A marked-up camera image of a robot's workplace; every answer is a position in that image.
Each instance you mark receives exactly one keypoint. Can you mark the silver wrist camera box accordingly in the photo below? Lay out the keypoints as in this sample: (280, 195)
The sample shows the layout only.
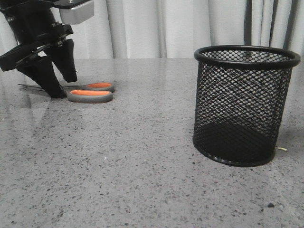
(77, 14)

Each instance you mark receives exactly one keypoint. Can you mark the grey orange handled scissors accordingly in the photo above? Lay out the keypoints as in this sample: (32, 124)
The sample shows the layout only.
(91, 93)

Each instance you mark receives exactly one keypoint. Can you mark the white pleated curtain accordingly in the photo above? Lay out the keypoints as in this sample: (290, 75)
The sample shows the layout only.
(176, 28)

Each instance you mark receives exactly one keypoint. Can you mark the black mesh pen bucket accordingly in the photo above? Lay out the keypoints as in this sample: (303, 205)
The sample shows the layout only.
(240, 99)

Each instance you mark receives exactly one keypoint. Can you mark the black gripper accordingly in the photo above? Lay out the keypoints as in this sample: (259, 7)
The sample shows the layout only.
(34, 25)

